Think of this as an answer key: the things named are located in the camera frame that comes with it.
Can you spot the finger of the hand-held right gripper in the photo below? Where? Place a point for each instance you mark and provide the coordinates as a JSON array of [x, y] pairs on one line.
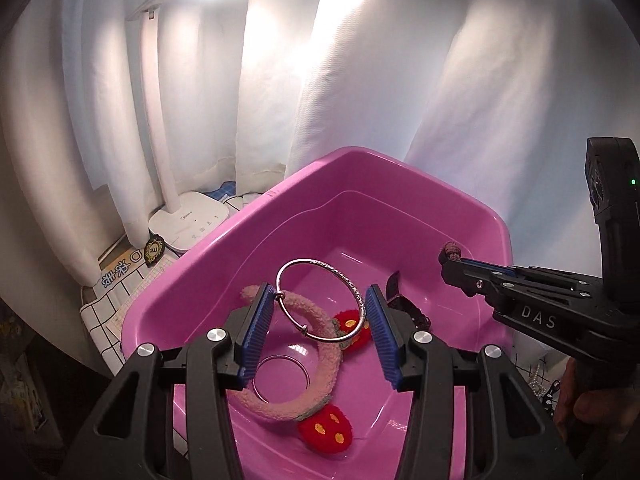
[[475, 272], [540, 310]]

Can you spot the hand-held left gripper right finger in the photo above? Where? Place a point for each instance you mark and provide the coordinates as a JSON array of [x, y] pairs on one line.
[[382, 335]]

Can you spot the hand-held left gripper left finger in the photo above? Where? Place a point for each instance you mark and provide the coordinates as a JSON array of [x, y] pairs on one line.
[[255, 335]]

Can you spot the large silver bangle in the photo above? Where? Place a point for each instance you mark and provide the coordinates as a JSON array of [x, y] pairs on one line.
[[280, 356]]

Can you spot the pink plastic tub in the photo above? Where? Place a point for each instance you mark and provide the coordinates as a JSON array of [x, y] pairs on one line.
[[400, 210]]

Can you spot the pink strawberry plush headband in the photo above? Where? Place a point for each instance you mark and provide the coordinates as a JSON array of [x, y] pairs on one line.
[[325, 427]]

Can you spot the person's right hand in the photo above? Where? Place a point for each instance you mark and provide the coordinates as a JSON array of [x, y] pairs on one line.
[[600, 405]]

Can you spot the pearl hair claw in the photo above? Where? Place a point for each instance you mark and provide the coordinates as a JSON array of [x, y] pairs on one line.
[[537, 380]]

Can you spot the black gold badge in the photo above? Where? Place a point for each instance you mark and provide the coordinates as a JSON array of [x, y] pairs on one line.
[[154, 250]]

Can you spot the white desk lamp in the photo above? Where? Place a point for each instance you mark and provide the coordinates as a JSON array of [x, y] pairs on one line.
[[190, 220]]

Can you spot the white black checked tablecloth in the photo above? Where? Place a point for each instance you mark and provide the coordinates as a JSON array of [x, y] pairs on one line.
[[107, 310]]

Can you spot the white box blue print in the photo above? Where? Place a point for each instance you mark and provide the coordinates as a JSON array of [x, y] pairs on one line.
[[120, 270]]

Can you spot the white curtain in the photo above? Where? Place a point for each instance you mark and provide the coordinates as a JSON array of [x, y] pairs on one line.
[[400, 60]]

